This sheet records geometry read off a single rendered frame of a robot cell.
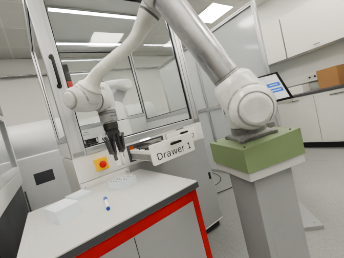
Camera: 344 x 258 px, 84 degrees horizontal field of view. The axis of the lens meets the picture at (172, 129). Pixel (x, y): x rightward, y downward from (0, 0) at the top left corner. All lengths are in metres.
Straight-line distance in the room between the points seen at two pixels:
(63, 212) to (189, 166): 0.99
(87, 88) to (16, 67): 3.87
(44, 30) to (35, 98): 3.24
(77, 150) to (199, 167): 0.95
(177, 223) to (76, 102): 0.63
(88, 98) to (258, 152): 0.73
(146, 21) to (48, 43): 0.62
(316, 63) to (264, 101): 3.72
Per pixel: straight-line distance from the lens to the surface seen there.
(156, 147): 1.01
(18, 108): 4.53
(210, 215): 1.81
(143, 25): 0.98
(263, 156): 0.84
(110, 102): 1.02
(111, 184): 1.06
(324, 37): 3.95
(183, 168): 1.54
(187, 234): 0.88
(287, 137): 0.91
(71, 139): 1.23
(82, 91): 0.89
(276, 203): 0.99
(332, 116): 3.61
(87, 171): 1.25
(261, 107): 0.64
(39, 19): 1.41
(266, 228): 1.00
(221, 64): 0.71
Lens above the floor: 1.05
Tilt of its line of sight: 4 degrees down
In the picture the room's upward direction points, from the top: 14 degrees counter-clockwise
